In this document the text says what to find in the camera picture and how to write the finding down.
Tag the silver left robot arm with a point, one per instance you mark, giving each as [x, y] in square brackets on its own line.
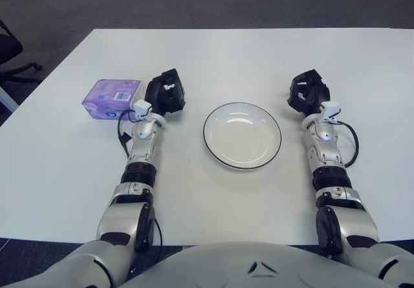
[129, 210]

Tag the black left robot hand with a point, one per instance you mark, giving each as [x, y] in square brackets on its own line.
[163, 94]

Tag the black office chair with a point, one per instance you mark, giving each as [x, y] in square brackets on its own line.
[9, 48]

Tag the white plate with black rim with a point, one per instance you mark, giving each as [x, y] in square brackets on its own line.
[242, 136]

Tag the grey robot torso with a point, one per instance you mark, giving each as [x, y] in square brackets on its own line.
[252, 265]

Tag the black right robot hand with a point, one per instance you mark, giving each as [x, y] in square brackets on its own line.
[310, 94]

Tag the purple tissue paper pack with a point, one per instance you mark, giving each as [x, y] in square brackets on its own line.
[110, 97]

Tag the white desk edge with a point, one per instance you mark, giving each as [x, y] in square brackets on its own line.
[8, 97]

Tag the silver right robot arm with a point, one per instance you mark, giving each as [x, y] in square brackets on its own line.
[343, 210]

